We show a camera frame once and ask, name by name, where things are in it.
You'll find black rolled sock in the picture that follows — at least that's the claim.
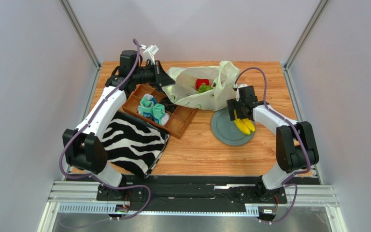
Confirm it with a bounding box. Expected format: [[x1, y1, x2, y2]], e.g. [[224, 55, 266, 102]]
[[159, 97, 178, 113]]

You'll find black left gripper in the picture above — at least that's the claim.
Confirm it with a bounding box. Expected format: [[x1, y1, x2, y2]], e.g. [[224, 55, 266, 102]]
[[132, 61, 175, 88]]

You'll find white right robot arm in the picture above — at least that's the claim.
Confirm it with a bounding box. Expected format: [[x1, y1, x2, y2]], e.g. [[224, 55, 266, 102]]
[[227, 84, 319, 192]]

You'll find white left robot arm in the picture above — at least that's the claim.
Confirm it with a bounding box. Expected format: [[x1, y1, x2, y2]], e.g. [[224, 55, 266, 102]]
[[60, 45, 175, 190]]

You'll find wooden compartment tray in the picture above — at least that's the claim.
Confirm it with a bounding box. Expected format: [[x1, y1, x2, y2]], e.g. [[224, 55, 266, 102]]
[[121, 84, 198, 139]]

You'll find red apple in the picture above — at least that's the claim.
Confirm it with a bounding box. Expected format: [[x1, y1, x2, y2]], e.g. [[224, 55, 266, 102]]
[[195, 79, 210, 90]]

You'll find yellow banana bunch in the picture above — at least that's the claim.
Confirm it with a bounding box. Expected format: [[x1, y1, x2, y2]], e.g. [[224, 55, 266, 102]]
[[233, 110, 256, 135]]

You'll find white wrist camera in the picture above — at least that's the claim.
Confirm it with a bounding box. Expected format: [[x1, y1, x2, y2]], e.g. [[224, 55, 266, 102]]
[[140, 44, 159, 65], [233, 84, 248, 101]]

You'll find green grape bunch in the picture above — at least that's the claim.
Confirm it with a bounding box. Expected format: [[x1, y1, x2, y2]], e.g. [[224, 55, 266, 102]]
[[198, 83, 213, 93]]

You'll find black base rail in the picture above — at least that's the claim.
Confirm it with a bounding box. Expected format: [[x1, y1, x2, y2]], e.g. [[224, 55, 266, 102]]
[[96, 175, 287, 213]]

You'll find pale green plastic bag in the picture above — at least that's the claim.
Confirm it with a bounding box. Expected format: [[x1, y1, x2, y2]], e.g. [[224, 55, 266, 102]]
[[162, 61, 240, 111]]

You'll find grey blue plate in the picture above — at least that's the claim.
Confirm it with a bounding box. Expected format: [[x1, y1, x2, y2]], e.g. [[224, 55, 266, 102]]
[[210, 108, 255, 146]]

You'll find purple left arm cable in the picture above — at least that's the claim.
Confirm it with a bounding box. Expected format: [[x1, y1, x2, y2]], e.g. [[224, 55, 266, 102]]
[[57, 38, 151, 221]]

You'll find zebra striped cloth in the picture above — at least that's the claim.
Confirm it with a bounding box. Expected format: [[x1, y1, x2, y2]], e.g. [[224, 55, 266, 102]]
[[101, 111, 170, 179]]

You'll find aluminium frame rail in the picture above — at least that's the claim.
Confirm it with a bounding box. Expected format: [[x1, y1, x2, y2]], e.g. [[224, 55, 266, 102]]
[[38, 175, 347, 232]]

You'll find teal white sock pair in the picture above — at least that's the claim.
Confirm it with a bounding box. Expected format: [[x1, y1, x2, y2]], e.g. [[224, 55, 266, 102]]
[[137, 94, 170, 126]]

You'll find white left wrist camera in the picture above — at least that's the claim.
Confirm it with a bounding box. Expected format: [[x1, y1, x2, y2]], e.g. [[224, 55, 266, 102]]
[[140, 44, 159, 65]]

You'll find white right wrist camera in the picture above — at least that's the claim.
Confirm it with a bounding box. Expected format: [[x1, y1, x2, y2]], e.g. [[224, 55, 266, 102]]
[[233, 84, 248, 101]]

